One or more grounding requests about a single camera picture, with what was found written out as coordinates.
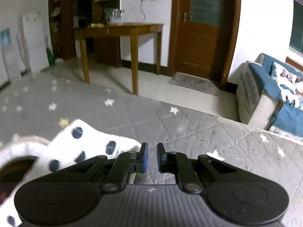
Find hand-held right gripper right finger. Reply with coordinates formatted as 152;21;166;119
157;142;256;194

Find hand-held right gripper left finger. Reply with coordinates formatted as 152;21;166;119
47;142;149;194

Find white polka dot shorts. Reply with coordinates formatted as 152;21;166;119
0;119;142;227

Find grey star quilted table cover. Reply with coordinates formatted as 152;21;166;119
0;72;303;227

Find patterned door mat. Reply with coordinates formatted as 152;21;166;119
168;72;222;97

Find brown wooden door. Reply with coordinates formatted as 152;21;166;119
167;0;243;90

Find wooden side table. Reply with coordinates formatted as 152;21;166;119
74;22;164;95

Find round table burner recess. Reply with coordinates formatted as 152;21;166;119
0;155;38;206

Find blue sofa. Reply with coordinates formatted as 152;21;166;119
237;53;303;142

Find green broom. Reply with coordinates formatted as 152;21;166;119
45;36;57;66

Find glass jar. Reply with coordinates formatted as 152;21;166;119
105;8;125;25

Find butterfly print pillow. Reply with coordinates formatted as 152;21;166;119
270;62;303;110

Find dark wooden shelf cabinet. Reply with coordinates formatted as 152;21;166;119
48;0;121;68

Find white refrigerator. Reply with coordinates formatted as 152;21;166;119
17;11;51;75

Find green framed window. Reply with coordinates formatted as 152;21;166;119
289;0;303;57

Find hanging power cable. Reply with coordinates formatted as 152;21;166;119
140;0;147;22

